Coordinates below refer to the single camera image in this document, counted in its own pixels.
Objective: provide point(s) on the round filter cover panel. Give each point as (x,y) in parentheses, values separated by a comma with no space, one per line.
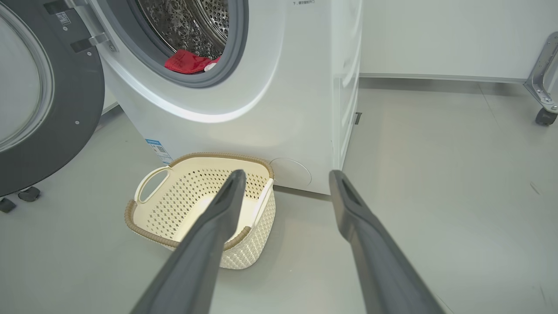
(291,173)

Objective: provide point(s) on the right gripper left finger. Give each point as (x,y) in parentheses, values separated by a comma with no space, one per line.
(205,244)

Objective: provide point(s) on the small black floor foot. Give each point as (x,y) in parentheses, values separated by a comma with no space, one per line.
(6,205)

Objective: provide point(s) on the white front-load washing machine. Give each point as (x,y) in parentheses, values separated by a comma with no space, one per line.
(279,96)

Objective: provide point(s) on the blue white energy label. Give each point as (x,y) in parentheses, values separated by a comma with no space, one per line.
(158,150)

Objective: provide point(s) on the metal frame leg with caster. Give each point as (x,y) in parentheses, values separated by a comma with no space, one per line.
(542,78)

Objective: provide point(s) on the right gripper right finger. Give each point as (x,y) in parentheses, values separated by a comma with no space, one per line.
(375,253)

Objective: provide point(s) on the red lettered jersey garment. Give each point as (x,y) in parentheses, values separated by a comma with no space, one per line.
(185,62)

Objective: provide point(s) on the steel washing machine drum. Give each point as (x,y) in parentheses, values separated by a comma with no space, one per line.
(187,22)

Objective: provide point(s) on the red white-striped shorts garment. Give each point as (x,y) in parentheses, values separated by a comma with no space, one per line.
(211,66)

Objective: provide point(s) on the black round washing machine door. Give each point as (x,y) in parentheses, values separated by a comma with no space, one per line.
(74,122)

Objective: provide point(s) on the cream perforated laundry basket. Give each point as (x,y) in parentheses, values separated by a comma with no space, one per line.
(174,205)

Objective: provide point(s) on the grey rubber door gasket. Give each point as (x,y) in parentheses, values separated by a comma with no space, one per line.
(237,39)

